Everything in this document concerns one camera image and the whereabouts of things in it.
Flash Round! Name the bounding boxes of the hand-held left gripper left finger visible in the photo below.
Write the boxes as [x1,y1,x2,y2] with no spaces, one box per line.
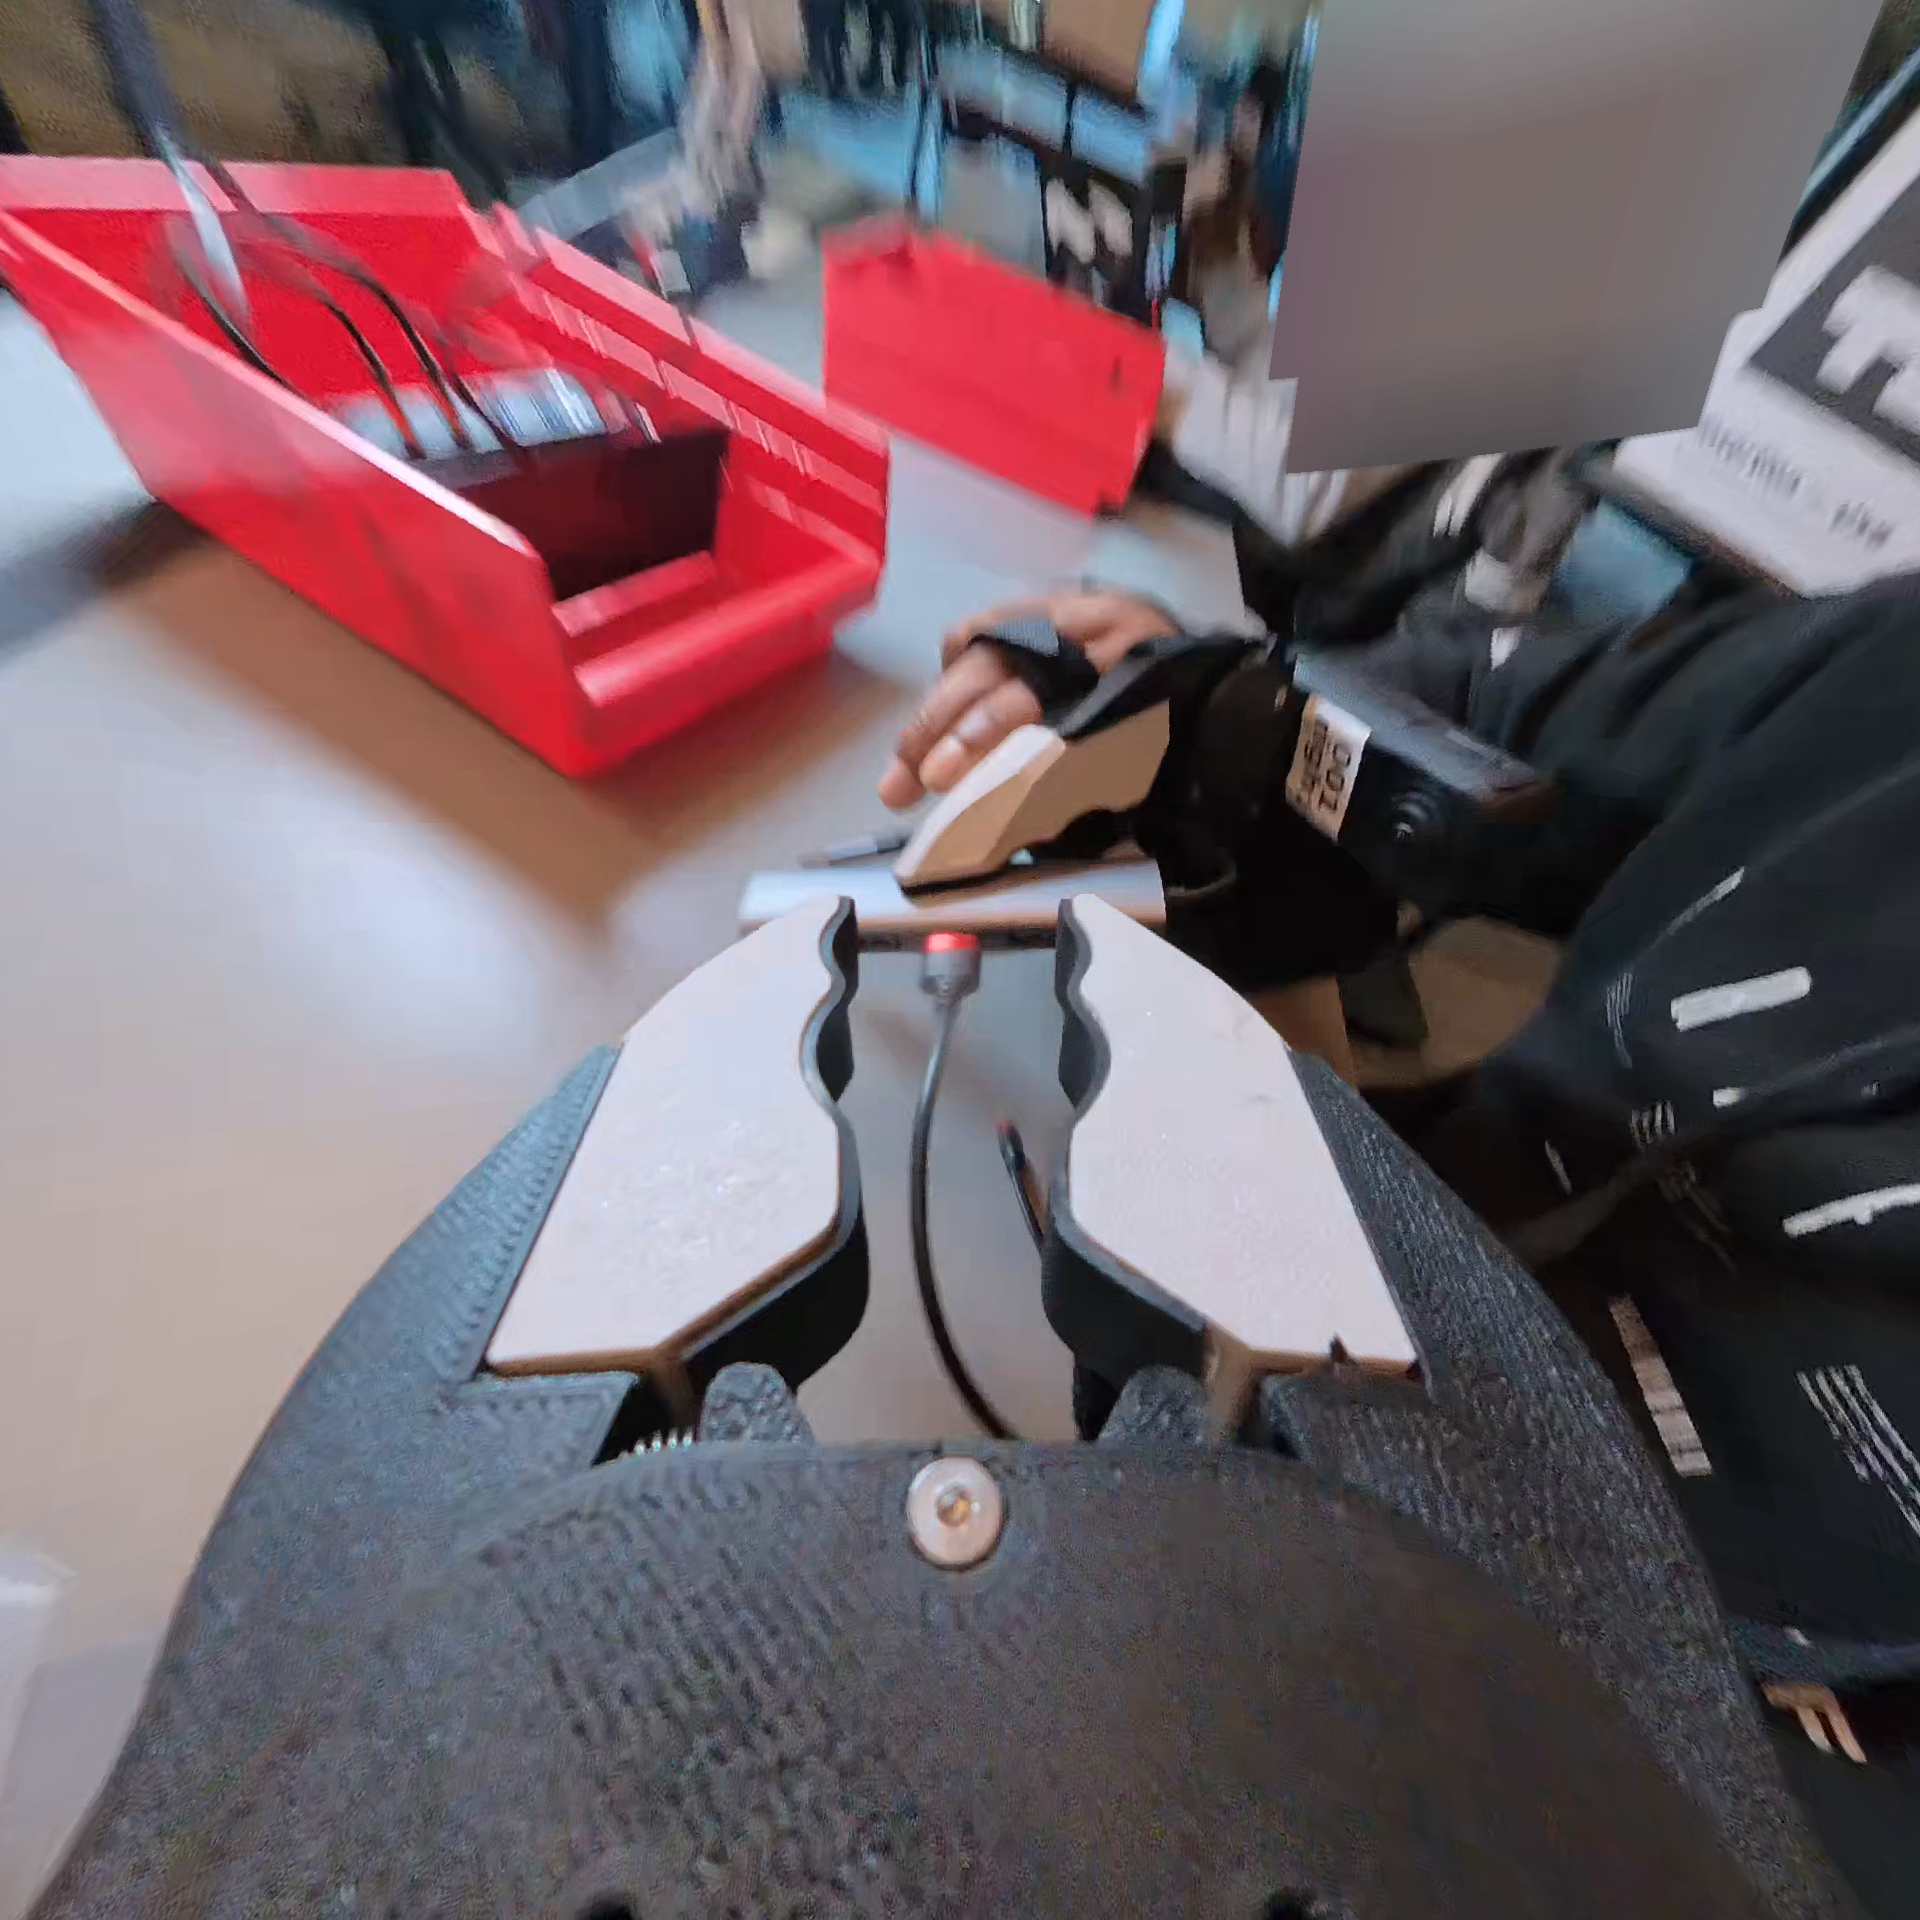
[485,894,875,1428]

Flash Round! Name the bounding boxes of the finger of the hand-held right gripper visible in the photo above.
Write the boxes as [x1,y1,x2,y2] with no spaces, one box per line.
[892,695,1173,897]

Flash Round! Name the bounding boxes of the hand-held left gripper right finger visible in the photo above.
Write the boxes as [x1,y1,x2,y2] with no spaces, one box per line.
[1037,894,1422,1443]

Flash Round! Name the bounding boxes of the red black usb cable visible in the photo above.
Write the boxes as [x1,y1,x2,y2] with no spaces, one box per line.
[907,928,1056,1443]

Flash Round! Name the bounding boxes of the grey usb hub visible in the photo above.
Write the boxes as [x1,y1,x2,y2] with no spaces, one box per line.
[737,859,1170,950]

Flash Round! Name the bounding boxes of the person's right forearm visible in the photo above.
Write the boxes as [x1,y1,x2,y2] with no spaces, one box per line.
[1440,578,1920,1052]

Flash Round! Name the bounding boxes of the black usb hub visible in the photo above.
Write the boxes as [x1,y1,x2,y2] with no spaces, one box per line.
[342,369,641,458]

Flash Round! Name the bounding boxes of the person's right hand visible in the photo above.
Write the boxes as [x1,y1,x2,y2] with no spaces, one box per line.
[878,593,1185,816]

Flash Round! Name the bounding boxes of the closed red storage bin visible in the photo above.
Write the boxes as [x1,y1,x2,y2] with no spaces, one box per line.
[823,216,1170,518]

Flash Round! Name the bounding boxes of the large red storage bin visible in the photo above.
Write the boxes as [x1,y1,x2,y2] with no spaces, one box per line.
[0,157,892,782]

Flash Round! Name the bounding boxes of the background storage shelves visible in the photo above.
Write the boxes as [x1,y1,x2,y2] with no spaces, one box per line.
[659,0,1305,325]

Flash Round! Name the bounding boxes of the black white printed sign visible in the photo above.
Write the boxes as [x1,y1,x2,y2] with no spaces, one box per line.
[1612,31,1920,598]

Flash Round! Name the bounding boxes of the bundle of black cables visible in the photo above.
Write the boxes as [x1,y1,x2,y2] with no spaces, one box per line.
[92,0,664,458]

